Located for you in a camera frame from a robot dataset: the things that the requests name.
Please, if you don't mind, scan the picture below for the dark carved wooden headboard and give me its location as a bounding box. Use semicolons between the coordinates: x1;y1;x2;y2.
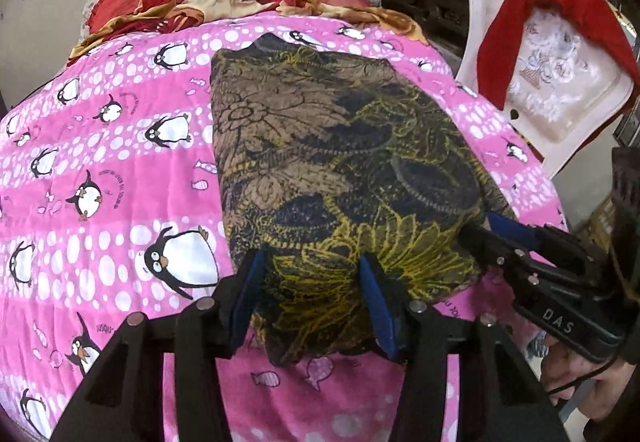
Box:
382;0;470;58

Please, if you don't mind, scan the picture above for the dark floral batik garment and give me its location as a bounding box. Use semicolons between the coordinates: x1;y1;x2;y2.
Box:
210;33;512;366

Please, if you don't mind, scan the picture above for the white padded chair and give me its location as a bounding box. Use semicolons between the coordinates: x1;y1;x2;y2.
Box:
457;0;639;176

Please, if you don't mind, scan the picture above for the person's right hand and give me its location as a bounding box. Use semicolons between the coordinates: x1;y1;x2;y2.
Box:
540;336;636;422

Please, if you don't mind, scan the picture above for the red cloth on chair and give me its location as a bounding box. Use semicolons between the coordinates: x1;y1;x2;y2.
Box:
476;0;640;111

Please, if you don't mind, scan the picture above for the red and gold quilt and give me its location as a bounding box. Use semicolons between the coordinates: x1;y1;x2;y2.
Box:
66;0;428;66

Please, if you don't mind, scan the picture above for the pink penguin bed blanket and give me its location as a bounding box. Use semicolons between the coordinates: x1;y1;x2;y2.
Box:
1;12;565;441

